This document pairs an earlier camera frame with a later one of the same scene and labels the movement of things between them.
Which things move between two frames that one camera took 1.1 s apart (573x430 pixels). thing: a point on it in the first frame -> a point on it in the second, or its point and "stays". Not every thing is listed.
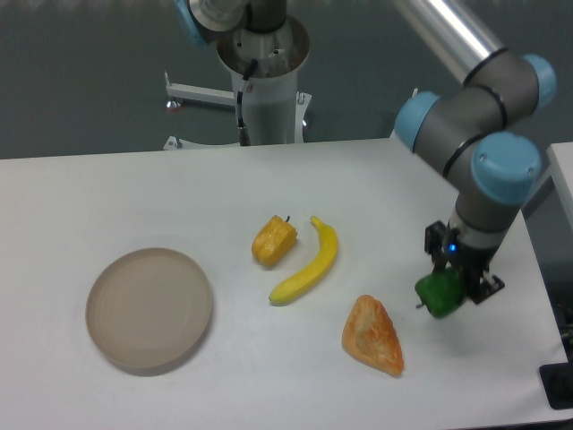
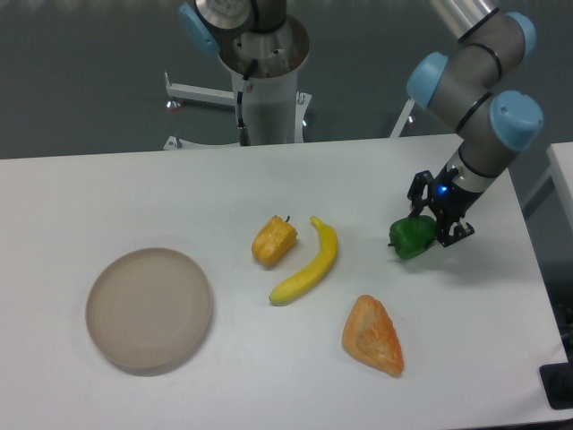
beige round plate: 149,308 stays
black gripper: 444,242 -> 450,200
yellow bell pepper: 274,242 stays
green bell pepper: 440,291 -> 412,236
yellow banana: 325,262 stays
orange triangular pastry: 371,338 stays
